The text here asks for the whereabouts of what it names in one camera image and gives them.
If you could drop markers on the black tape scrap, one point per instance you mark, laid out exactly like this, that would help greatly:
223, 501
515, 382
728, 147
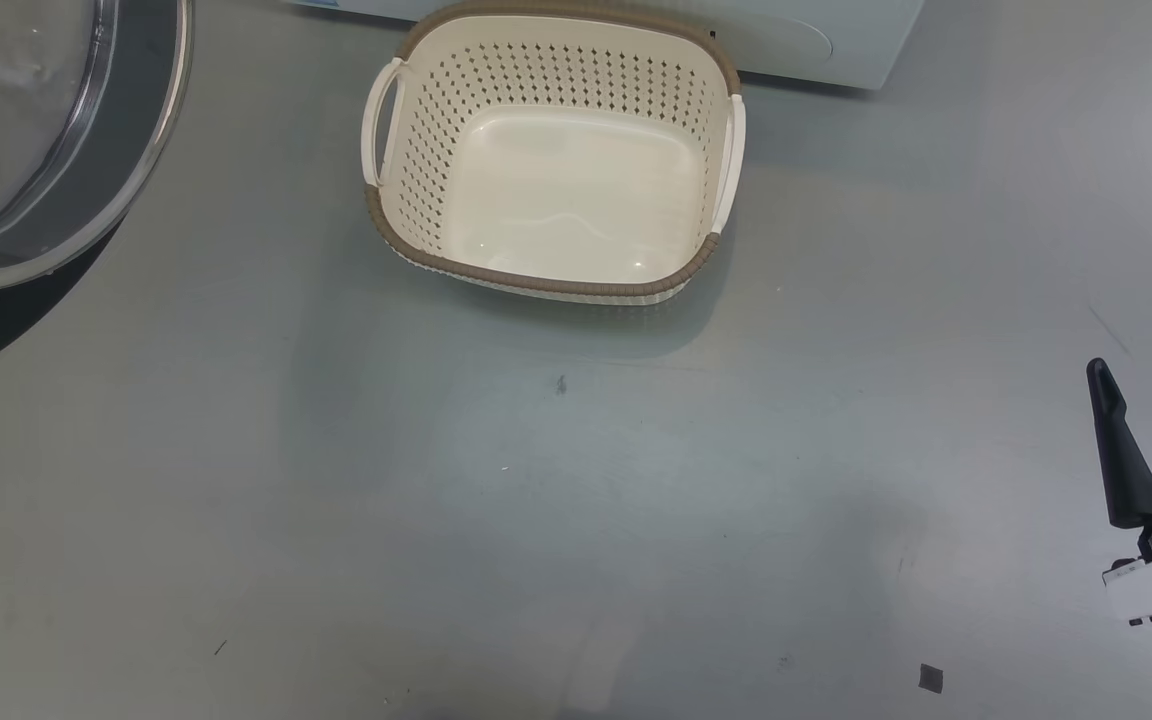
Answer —
929, 678

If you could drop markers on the round glass washing machine door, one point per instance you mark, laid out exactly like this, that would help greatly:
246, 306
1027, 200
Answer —
126, 120

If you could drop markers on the white front-load washing machine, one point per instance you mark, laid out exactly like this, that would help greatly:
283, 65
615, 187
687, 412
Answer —
836, 40

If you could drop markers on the cream perforated laundry basket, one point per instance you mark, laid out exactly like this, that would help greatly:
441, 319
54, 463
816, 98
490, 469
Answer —
566, 190

